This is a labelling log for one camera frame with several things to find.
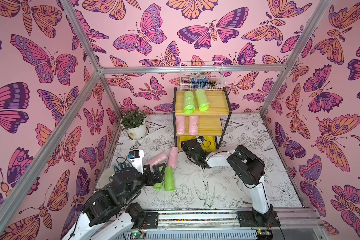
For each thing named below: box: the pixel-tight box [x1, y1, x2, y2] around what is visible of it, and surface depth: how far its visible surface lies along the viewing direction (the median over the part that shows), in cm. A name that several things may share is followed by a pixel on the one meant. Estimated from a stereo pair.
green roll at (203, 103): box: [195, 88, 210, 111], surface depth 77 cm
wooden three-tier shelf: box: [173, 87, 232, 150], surface depth 87 cm
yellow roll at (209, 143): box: [202, 135, 216, 151], surface depth 98 cm
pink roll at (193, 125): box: [188, 116, 199, 135], surface depth 88 cm
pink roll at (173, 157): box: [168, 146, 179, 169], surface depth 96 cm
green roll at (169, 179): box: [164, 166, 175, 192], surface depth 85 cm
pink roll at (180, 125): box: [176, 116, 185, 135], surface depth 87 cm
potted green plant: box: [120, 107, 147, 140], surface depth 97 cm
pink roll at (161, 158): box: [145, 151, 169, 166], surface depth 94 cm
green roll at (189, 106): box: [183, 91, 196, 114], surface depth 75 cm
